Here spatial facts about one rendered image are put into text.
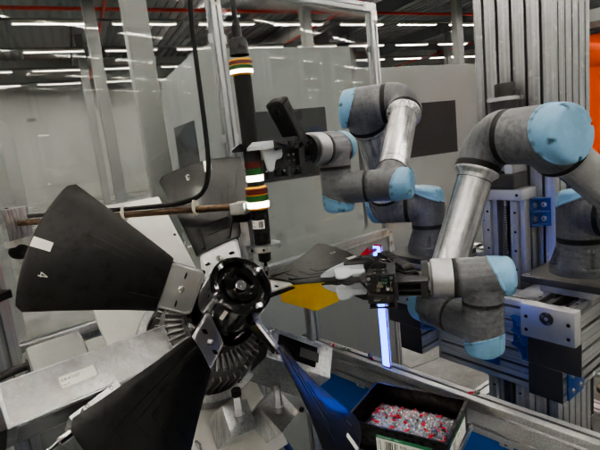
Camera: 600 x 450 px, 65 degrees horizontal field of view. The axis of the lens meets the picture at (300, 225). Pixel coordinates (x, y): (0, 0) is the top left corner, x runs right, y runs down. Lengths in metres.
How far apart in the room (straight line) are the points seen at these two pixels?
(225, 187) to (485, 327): 0.59
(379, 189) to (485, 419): 0.56
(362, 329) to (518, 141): 1.50
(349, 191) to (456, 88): 4.52
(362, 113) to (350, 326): 1.14
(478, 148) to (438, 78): 4.36
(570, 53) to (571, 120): 0.71
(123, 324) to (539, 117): 0.93
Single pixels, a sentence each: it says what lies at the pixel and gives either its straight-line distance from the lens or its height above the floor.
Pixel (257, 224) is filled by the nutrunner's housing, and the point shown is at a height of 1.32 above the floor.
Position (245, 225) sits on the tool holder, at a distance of 0.94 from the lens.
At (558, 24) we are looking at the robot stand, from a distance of 1.66.
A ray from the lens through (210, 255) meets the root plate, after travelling 0.98.
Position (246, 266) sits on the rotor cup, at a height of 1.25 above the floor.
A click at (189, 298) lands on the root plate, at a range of 0.91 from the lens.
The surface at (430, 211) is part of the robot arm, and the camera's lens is 1.65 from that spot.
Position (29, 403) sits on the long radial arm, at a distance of 0.90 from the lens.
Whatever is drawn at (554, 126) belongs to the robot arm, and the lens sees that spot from 0.99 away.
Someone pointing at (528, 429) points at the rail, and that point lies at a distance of 1.15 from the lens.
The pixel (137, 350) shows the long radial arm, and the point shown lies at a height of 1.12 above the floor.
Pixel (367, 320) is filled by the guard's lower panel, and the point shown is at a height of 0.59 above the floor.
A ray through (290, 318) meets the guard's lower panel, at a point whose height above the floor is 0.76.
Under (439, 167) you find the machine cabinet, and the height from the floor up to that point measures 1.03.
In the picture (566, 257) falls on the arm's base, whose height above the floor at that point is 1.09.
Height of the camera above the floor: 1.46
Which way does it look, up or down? 10 degrees down
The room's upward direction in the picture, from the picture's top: 6 degrees counter-clockwise
